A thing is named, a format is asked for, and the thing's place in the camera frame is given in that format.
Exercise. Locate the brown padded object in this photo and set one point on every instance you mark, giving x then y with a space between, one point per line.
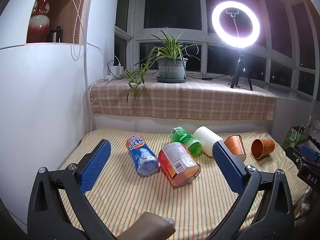
147 226

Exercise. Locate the white window frame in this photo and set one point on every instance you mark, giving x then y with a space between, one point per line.
135 10

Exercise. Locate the tall dark bottle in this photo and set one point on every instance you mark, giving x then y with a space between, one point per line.
59 33

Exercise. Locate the spider plant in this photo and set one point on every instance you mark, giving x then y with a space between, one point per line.
170 47

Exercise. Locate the white power strip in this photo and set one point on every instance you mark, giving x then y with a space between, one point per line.
110 76

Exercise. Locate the copper cup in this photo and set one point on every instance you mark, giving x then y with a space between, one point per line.
263 148
235 145

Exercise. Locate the red porcelain vase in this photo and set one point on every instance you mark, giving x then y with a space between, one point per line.
38 25

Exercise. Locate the green paper bag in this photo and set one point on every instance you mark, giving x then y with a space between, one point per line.
292 136

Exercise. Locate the white cabinet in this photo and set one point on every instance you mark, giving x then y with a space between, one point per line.
37 92

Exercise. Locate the grey-green flower pot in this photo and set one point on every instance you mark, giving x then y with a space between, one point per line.
172 68

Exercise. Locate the phone holder clamp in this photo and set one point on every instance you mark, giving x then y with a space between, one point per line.
235 21

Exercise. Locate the yellow striped cloth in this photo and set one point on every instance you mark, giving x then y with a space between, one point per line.
130 195

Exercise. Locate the red-orange drink bottle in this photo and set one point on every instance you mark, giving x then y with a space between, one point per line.
178 163

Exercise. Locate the short dark bottle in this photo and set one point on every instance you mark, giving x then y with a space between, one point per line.
51 36

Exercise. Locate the green tea bottle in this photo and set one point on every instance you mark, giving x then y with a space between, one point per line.
186 140

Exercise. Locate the white cup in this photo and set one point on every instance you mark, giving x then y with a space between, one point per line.
206 138

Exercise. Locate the black tripod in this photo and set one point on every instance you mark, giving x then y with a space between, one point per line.
241 66

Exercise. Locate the beige checked cloth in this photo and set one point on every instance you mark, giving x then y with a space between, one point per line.
195 100

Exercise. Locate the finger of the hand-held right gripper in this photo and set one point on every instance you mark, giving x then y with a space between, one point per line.
296 158
309 152

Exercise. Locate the white charger plugs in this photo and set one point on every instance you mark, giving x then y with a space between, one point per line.
117 69

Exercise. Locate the green pot saucer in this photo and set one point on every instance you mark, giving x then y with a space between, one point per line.
171 80

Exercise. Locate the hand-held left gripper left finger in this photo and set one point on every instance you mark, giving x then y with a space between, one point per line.
96 165

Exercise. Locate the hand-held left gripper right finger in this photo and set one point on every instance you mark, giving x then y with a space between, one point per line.
228 167

